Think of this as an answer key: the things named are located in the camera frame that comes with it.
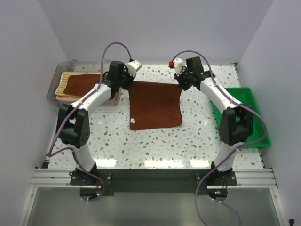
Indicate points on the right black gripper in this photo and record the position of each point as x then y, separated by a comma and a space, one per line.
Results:
184, 71

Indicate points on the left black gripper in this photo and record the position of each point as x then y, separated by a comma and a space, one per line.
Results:
125, 71

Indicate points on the brown microfibre towel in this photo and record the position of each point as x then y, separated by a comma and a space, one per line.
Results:
79, 85

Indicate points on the yellow white striped towel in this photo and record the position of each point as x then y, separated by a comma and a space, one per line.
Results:
63, 82

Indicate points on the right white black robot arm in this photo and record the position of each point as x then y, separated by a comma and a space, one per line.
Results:
236, 123

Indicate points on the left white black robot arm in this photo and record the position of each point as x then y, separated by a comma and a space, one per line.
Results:
73, 126

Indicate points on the clear grey plastic bin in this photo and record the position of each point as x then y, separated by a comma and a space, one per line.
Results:
70, 66

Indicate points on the green plastic tray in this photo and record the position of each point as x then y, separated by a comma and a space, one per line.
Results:
245, 96

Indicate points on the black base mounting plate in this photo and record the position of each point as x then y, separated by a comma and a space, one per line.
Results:
107, 182

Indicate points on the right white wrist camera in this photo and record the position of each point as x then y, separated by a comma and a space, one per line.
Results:
177, 64

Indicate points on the aluminium rail frame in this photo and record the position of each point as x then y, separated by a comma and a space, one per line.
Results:
248, 166

